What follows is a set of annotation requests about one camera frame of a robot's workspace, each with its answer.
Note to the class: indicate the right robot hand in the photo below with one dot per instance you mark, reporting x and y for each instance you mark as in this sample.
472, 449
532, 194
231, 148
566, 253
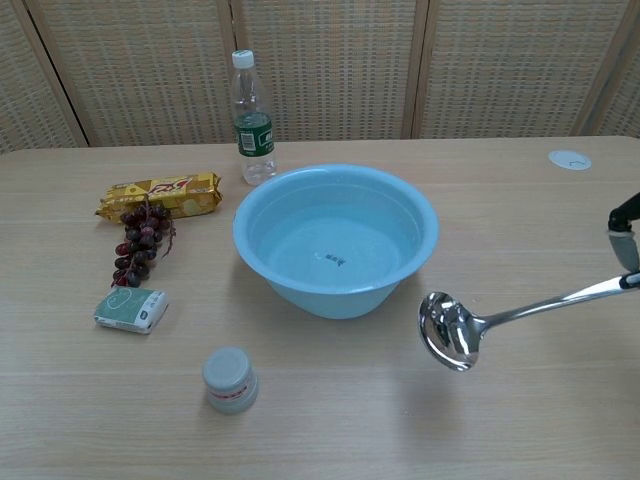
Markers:
626, 240

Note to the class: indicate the steel ladle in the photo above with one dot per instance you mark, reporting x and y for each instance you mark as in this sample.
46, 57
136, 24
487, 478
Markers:
447, 330

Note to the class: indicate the blue plastic basin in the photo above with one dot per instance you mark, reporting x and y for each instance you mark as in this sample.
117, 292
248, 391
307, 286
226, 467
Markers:
335, 250

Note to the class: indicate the clear water bottle green label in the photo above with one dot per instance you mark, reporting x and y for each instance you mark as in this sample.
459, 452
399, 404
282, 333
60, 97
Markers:
255, 140

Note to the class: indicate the white round table sticker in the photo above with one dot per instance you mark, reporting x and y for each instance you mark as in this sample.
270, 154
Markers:
570, 160

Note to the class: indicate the small white jar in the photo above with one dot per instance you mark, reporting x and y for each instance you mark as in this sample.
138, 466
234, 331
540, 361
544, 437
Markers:
230, 382

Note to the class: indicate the yellow biscuit pack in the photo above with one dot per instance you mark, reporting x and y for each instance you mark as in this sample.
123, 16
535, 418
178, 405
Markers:
160, 192

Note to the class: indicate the dark red grape bunch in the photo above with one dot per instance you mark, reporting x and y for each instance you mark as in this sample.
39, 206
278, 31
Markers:
142, 240

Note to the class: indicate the green white tissue pack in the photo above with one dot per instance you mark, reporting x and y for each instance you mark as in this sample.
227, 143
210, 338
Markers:
127, 310

